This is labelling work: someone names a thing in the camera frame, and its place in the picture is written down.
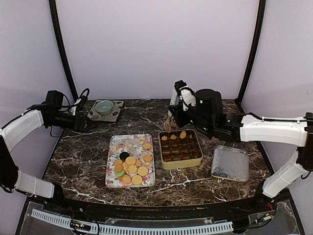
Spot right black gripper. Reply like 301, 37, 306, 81
169, 100, 213, 134

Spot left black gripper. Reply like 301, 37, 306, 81
46, 111, 97, 132

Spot metal serving tongs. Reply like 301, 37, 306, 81
163, 88, 179, 132

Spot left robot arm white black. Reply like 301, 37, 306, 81
0, 88, 94, 213

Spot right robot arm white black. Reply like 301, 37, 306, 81
168, 81, 313, 212

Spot green ceramic bowl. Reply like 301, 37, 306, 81
94, 100, 114, 116

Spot gold cookie tin box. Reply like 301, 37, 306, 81
158, 129, 203, 170

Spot floral square coaster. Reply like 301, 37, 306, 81
87, 100, 124, 122

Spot black sandwich cookie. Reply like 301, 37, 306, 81
119, 152, 130, 161

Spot silver tin lid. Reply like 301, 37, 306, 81
211, 145, 249, 182

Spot brown round cookie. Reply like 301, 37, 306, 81
114, 164, 123, 173

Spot floral rectangular tray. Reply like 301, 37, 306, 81
105, 134, 156, 188

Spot green macaron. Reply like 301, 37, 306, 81
114, 170, 125, 178

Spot swirl pink cookie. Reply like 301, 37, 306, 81
121, 174, 132, 185

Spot round waffle cookie right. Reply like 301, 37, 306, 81
137, 166, 149, 176

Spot round waffle cookie bottom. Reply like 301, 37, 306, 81
132, 175, 143, 186

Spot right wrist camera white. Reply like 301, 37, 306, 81
174, 80, 196, 112

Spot white cable duct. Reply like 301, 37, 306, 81
31, 209, 234, 235

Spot left black frame post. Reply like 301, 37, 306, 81
48, 0, 79, 100

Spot black frame post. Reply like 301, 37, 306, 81
235, 0, 267, 106
48, 0, 79, 100

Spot right black frame post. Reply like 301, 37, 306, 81
235, 0, 267, 106

